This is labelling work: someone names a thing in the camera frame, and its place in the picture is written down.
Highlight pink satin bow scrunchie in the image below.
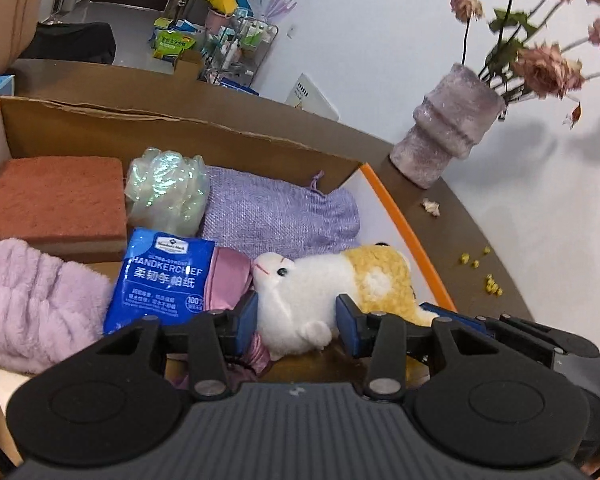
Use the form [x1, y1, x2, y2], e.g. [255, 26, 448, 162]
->
[202, 246, 271, 389]

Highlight iridescent plastic bag ball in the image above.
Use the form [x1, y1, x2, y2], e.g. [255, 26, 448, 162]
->
[124, 148, 210, 237]

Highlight terracotta sponge block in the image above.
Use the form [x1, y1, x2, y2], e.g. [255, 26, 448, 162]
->
[0, 156, 128, 262]

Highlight small brown cardboard box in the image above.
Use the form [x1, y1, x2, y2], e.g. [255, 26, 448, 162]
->
[173, 50, 204, 80]

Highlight white flat board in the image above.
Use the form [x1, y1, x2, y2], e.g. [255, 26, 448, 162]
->
[285, 73, 340, 122]

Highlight purple drawstring pouch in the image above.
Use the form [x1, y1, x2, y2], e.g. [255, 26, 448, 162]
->
[199, 166, 360, 259]

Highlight pink textured vase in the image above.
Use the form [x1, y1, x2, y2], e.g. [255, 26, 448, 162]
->
[389, 63, 505, 188]

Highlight wire storage cart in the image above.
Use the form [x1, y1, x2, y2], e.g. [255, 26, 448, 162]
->
[200, 12, 279, 94]

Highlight yellow flower bits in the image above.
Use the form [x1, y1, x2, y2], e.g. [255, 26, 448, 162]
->
[457, 245, 504, 297]

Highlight dried pink roses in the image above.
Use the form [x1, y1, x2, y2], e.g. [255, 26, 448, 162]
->
[443, 0, 600, 133]

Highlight red orange cardboard box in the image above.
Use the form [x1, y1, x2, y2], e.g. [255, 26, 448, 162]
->
[0, 95, 458, 466]

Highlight fallen flower petal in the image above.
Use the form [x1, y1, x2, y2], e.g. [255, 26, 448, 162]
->
[422, 198, 441, 218]

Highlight blue handkerchief tissue pack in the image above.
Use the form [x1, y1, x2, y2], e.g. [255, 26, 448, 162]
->
[102, 228, 215, 335]

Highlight black bag on floor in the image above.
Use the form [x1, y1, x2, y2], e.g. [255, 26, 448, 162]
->
[19, 22, 117, 65]

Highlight green snack bag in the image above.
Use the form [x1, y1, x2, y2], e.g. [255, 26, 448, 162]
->
[152, 29, 196, 61]

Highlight yellow white plush toy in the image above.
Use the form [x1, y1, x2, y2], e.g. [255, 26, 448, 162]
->
[252, 245, 437, 361]

